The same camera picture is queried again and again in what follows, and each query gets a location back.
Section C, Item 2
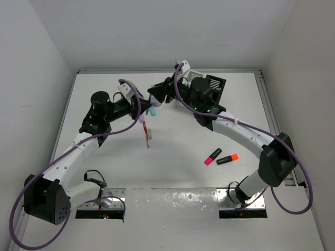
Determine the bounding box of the pastel pink highlighter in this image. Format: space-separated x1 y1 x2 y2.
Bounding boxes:
139 114 145 123

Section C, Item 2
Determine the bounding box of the pink and black highlighter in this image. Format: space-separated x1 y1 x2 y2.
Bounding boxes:
204 148 222 166

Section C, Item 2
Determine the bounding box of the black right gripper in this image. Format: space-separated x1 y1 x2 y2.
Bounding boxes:
149 71 200 110

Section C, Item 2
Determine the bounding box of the pastel blue highlighter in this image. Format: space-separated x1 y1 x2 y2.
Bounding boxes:
149 107 156 117

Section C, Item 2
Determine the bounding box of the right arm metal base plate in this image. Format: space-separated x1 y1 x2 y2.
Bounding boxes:
216 188 266 211

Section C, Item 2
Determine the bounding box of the white front panel board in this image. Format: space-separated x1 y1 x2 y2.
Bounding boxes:
23 189 323 250

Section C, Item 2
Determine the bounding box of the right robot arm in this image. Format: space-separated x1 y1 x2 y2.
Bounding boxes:
148 76 297 204

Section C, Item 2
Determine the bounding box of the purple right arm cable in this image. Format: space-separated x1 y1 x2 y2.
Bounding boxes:
174 62 314 214

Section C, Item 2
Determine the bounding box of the white slotted organizer container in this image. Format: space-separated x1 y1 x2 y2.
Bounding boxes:
174 69 207 109

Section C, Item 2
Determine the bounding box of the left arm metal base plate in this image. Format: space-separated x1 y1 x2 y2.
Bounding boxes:
77 188 126 211

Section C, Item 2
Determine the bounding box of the red gel pen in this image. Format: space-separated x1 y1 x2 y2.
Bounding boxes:
142 121 150 148

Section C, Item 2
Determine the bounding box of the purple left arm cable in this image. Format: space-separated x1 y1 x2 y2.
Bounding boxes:
9 79 142 248

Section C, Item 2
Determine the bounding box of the black slotted organizer container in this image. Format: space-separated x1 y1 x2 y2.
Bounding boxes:
206 74 227 104

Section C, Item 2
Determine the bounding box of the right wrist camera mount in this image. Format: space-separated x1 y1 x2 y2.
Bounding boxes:
174 60 191 78

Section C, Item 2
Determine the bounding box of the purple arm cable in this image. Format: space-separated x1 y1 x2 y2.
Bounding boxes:
9 79 142 248
174 62 314 214

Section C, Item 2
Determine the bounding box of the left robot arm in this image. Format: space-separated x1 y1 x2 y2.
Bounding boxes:
24 88 152 225

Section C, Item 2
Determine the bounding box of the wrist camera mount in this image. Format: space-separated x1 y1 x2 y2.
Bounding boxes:
174 60 191 78
118 82 137 101

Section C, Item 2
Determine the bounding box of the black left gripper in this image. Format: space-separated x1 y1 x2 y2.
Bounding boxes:
104 94 151 123

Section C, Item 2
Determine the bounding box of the orange and black highlighter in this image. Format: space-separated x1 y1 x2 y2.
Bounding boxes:
216 154 239 165

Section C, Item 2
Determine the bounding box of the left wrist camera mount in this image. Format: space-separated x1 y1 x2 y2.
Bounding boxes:
118 82 137 101

